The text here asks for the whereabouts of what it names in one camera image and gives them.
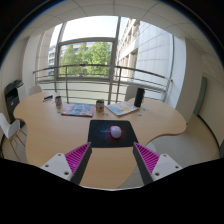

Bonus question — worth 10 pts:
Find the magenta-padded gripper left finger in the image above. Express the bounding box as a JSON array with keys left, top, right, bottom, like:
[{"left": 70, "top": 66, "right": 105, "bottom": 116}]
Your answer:
[{"left": 39, "top": 142, "right": 93, "bottom": 185}]

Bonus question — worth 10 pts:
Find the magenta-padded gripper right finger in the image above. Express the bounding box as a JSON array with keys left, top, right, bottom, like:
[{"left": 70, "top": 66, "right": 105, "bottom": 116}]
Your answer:
[{"left": 132, "top": 142, "right": 184, "bottom": 186}]

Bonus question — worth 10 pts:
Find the lilac and pink computer mouse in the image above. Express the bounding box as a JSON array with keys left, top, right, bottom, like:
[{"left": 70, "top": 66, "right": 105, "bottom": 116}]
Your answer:
[{"left": 109, "top": 125, "right": 123, "bottom": 139}]

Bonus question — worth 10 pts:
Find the black printed mouse pad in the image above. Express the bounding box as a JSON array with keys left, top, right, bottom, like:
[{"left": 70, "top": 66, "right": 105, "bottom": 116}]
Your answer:
[{"left": 87, "top": 119, "right": 139, "bottom": 149}]

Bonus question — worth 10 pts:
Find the red cover magazine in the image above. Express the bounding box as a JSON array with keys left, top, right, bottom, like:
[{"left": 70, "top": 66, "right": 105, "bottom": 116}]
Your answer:
[{"left": 60, "top": 102, "right": 96, "bottom": 118}]

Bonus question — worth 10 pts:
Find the light blue illustrated booklet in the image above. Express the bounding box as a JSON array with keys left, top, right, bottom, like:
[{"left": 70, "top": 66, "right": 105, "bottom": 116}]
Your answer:
[{"left": 105, "top": 101, "right": 140, "bottom": 117}]

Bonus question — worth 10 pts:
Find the small printed plant pot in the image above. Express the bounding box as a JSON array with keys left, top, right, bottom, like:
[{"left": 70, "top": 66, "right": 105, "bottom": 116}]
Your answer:
[{"left": 95, "top": 99, "right": 105, "bottom": 112}]

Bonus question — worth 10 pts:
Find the black cylinder speaker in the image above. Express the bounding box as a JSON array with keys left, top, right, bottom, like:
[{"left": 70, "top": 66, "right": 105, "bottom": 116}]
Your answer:
[{"left": 133, "top": 87, "right": 146, "bottom": 108}]

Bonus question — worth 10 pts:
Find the white chair with wooden legs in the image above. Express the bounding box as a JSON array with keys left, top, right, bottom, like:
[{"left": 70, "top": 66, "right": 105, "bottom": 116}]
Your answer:
[{"left": 0, "top": 112, "right": 28, "bottom": 161}]

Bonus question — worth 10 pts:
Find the black and white office printer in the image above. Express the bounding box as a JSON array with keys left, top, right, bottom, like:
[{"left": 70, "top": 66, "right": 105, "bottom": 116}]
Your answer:
[{"left": 3, "top": 79, "right": 25, "bottom": 123}]

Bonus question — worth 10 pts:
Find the grey metal balcony railing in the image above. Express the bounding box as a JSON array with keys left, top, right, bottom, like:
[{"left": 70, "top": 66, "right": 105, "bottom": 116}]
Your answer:
[{"left": 32, "top": 64, "right": 173, "bottom": 104}]

